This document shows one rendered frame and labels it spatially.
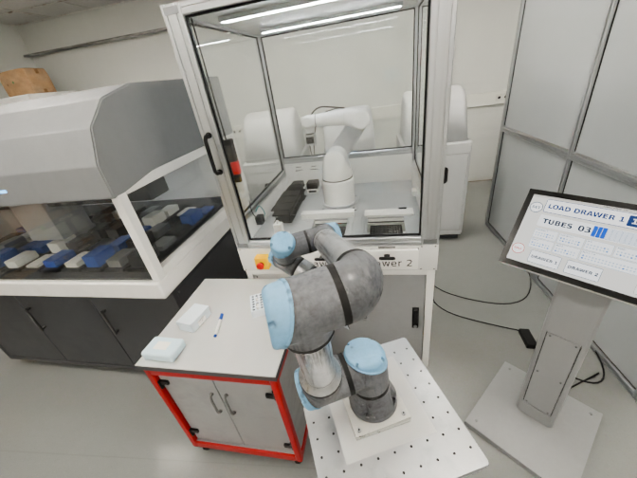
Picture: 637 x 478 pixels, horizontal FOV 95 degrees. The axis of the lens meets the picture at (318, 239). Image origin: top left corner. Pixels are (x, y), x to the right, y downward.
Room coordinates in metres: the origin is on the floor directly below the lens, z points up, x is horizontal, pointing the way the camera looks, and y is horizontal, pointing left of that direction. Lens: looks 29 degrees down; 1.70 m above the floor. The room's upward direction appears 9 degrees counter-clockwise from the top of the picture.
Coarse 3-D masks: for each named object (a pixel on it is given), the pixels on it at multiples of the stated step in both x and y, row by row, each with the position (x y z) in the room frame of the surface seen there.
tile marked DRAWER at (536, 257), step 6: (534, 252) 0.87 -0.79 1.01; (540, 252) 0.86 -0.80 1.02; (528, 258) 0.86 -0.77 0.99; (534, 258) 0.85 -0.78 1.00; (540, 258) 0.84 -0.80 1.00; (546, 258) 0.83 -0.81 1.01; (552, 258) 0.82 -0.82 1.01; (558, 258) 0.81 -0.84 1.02; (540, 264) 0.83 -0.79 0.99; (546, 264) 0.82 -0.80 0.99; (552, 264) 0.81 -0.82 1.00; (558, 264) 0.80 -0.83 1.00
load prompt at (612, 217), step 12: (552, 204) 0.95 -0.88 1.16; (564, 204) 0.92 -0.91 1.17; (576, 204) 0.90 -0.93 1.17; (576, 216) 0.87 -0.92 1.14; (588, 216) 0.85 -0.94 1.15; (600, 216) 0.83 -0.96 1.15; (612, 216) 0.81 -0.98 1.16; (624, 216) 0.79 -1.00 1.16; (636, 216) 0.77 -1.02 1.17; (636, 228) 0.75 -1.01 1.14
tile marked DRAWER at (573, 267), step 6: (570, 264) 0.78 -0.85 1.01; (576, 264) 0.77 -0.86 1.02; (582, 264) 0.76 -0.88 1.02; (564, 270) 0.77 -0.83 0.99; (570, 270) 0.76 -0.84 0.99; (576, 270) 0.75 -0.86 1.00; (582, 270) 0.74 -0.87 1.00; (588, 270) 0.74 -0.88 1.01; (594, 270) 0.73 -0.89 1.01; (600, 270) 0.72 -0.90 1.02; (582, 276) 0.73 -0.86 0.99; (588, 276) 0.72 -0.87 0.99; (594, 276) 0.71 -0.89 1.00; (600, 276) 0.71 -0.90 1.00
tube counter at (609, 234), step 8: (584, 224) 0.84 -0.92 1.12; (576, 232) 0.84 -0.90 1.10; (584, 232) 0.82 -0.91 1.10; (592, 232) 0.81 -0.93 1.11; (600, 232) 0.80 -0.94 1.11; (608, 232) 0.78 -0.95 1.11; (616, 232) 0.77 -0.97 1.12; (624, 232) 0.76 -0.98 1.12; (632, 232) 0.75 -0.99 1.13; (608, 240) 0.77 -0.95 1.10; (616, 240) 0.76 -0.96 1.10; (624, 240) 0.74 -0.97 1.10; (632, 240) 0.73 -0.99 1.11
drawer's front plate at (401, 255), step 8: (392, 248) 1.17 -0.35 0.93; (400, 248) 1.16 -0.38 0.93; (408, 248) 1.15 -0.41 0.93; (416, 248) 1.14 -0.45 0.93; (376, 256) 1.17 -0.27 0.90; (392, 256) 1.16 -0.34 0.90; (400, 256) 1.15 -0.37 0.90; (408, 256) 1.14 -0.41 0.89; (416, 256) 1.13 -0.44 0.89; (384, 264) 1.17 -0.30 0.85; (400, 264) 1.15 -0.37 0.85; (408, 264) 1.14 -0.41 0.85; (416, 264) 1.13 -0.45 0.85
